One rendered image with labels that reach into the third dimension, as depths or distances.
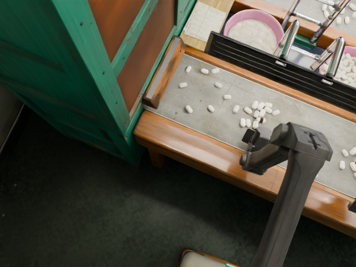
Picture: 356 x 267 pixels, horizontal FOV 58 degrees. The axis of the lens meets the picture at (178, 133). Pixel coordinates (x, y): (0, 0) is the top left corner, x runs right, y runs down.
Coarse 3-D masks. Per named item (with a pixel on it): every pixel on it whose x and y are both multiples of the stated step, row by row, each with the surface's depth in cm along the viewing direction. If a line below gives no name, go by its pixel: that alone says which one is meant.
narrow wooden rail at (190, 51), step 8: (192, 48) 138; (192, 56) 140; (200, 56) 138; (208, 56) 138; (216, 64) 137; (224, 64) 137; (232, 64) 137; (232, 72) 138; (240, 72) 136; (248, 72) 136; (256, 80) 136; (264, 80) 136; (272, 88) 137; (280, 88) 135; (288, 88) 135; (296, 96) 134; (304, 96) 134; (312, 104) 135; (320, 104) 133; (328, 104) 134; (336, 112) 133; (344, 112) 133; (352, 120) 133
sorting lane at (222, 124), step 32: (192, 64) 139; (192, 96) 135; (256, 96) 136; (288, 96) 136; (192, 128) 132; (224, 128) 132; (320, 128) 133; (352, 128) 134; (352, 160) 130; (352, 192) 127
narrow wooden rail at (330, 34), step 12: (240, 0) 145; (252, 0) 145; (276, 12) 144; (288, 24) 145; (300, 24) 143; (312, 24) 143; (312, 36) 146; (324, 36) 143; (336, 36) 142; (348, 36) 142; (324, 48) 150
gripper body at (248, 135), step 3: (249, 129) 122; (252, 129) 122; (246, 132) 123; (249, 132) 123; (252, 132) 122; (246, 135) 124; (249, 135) 123; (252, 135) 122; (243, 138) 125; (246, 138) 125; (249, 138) 124; (243, 141) 126; (246, 141) 125; (249, 141) 120
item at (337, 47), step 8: (296, 24) 102; (288, 32) 110; (296, 32) 102; (280, 40) 117; (288, 40) 100; (336, 40) 103; (344, 40) 102; (280, 48) 119; (288, 48) 100; (296, 48) 117; (328, 48) 109; (336, 48) 101; (280, 56) 99; (312, 56) 117; (320, 56) 115; (328, 56) 114; (336, 56) 99; (280, 64) 100; (312, 64) 122; (320, 64) 119; (336, 64) 99; (328, 72) 98; (336, 72) 99
